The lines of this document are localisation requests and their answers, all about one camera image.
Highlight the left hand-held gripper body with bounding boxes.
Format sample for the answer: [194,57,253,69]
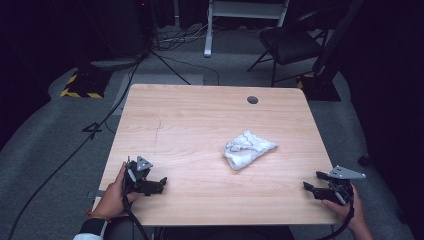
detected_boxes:
[123,155,162,197]

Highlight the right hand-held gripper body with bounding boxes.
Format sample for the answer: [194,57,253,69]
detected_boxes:
[314,165,367,206]

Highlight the white cloth with coloured stitching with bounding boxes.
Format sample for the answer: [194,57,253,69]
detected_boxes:
[222,130,278,171]

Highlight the person's right hand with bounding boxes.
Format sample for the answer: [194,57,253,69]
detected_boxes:
[321,184,368,232]

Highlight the person's left hand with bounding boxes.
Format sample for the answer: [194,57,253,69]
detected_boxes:
[90,162,141,220]

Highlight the person's lap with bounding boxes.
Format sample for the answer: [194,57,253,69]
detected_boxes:
[105,216,296,240]

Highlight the black tape floor mark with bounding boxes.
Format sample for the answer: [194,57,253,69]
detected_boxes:
[81,121,103,141]

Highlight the black stand with slanted pole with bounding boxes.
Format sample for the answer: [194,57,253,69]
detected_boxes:
[296,0,365,102]

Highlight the black yellow striped stand base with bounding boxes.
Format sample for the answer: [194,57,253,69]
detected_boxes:
[60,68,113,100]

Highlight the black folding chair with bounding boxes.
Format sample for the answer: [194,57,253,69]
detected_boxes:
[247,9,338,88]

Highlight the large black box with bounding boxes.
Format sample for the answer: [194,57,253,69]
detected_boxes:
[78,0,155,59]

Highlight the left hand-held gripper cable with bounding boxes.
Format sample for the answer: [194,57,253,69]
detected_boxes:
[121,194,150,240]

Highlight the hand-held gripper cable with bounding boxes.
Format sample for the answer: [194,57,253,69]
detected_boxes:
[316,199,356,240]
[121,194,150,240]

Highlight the right hand-held gripper cable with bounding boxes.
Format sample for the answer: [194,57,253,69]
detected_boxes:
[316,199,356,240]

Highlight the orange bracelet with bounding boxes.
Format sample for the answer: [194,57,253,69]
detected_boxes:
[85,209,112,223]

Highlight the long black floor cable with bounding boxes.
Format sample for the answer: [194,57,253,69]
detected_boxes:
[7,59,143,240]

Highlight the thin black floor cable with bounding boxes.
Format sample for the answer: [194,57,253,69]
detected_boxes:
[149,49,221,86]

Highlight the bundle of floor cables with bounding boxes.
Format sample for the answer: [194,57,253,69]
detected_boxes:
[152,24,216,52]

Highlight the white metal desk frame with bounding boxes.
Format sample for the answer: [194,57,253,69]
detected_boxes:
[203,0,290,58]

